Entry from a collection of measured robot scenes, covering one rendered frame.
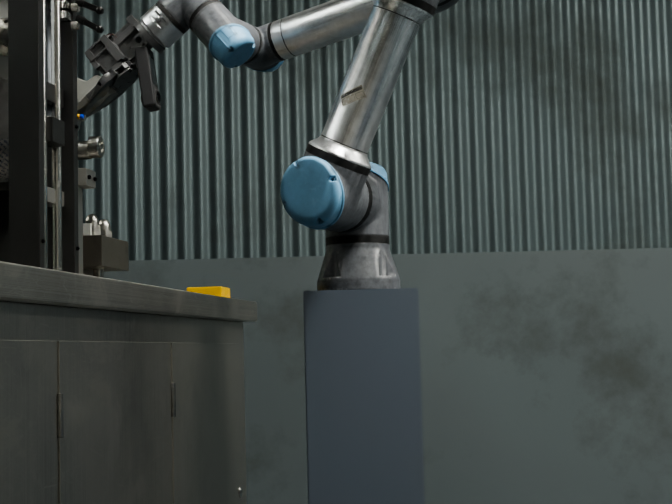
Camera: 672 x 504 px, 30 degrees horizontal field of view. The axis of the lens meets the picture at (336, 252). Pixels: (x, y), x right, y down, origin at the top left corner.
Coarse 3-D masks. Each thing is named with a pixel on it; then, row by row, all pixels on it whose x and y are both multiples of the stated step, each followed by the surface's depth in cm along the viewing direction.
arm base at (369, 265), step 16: (336, 240) 224; (352, 240) 222; (368, 240) 223; (384, 240) 225; (336, 256) 223; (352, 256) 222; (368, 256) 222; (384, 256) 224; (320, 272) 226; (336, 272) 223; (352, 272) 221; (368, 272) 221; (384, 272) 224; (320, 288) 224; (336, 288) 221; (352, 288) 220; (368, 288) 220; (384, 288) 221
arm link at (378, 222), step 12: (372, 168) 224; (372, 180) 224; (384, 180) 226; (372, 192) 221; (384, 192) 226; (372, 204) 221; (384, 204) 226; (372, 216) 223; (384, 216) 225; (360, 228) 222; (372, 228) 223; (384, 228) 225
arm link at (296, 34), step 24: (336, 0) 229; (360, 0) 226; (456, 0) 218; (288, 24) 232; (312, 24) 230; (336, 24) 228; (360, 24) 227; (264, 48) 234; (288, 48) 233; (312, 48) 233
